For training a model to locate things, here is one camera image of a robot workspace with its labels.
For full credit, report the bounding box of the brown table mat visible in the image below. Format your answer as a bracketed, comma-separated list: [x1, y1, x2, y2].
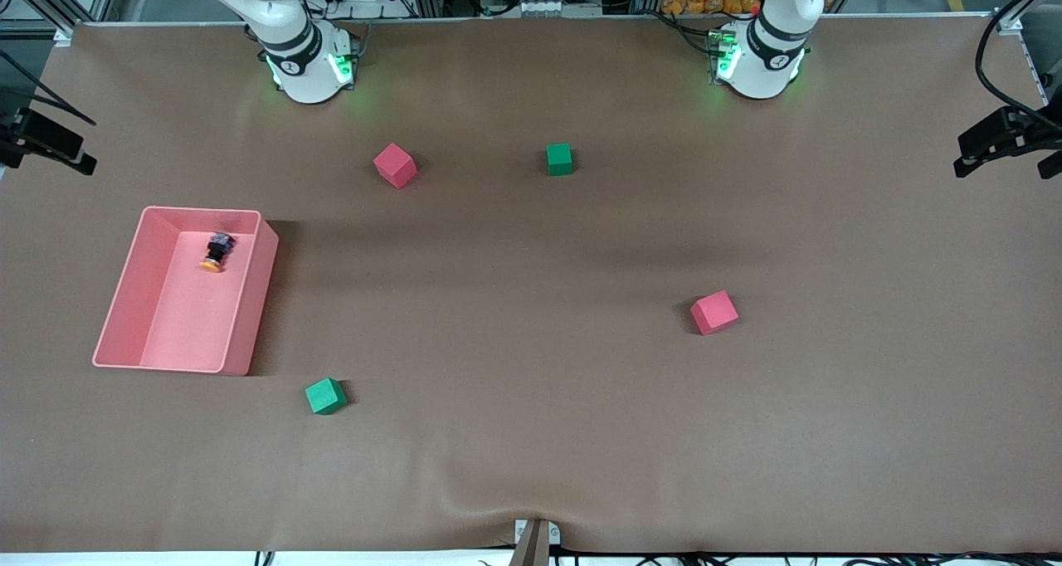
[0, 14, 1062, 554]

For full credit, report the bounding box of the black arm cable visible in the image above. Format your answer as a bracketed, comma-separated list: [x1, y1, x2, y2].
[976, 0, 1062, 131]
[0, 50, 97, 127]

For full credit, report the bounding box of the yellow cap push button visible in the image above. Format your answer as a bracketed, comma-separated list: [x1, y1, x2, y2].
[202, 232, 236, 275]

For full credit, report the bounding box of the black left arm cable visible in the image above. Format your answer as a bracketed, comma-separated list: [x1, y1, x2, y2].
[976, 0, 1062, 131]

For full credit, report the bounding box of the pink plastic bin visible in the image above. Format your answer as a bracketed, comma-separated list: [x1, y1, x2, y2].
[91, 206, 280, 377]

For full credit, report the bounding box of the metal table clamp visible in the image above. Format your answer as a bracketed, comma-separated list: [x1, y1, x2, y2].
[514, 519, 561, 566]

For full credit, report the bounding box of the pink foam cube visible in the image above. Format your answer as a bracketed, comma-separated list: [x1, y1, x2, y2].
[373, 142, 418, 190]
[689, 290, 740, 336]

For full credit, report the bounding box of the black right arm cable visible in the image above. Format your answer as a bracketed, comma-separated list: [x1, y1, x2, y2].
[0, 50, 97, 127]

